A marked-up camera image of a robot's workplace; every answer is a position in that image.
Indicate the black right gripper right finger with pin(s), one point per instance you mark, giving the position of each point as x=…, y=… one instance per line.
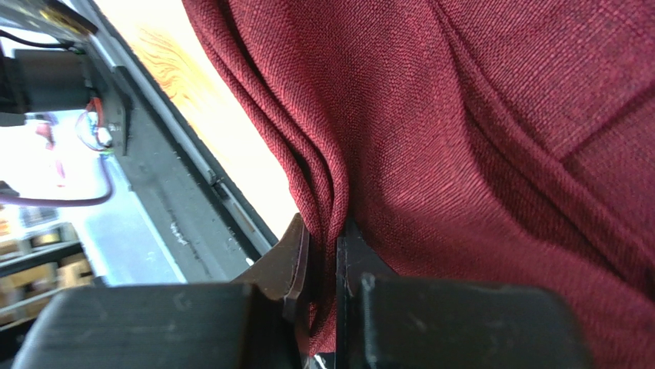
x=385, y=320

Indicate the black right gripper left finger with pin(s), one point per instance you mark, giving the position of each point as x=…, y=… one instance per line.
x=258, y=320

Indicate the dark red cloth napkin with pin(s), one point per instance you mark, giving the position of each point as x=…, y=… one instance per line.
x=507, y=141

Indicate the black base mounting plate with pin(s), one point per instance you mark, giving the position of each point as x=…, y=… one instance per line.
x=169, y=204

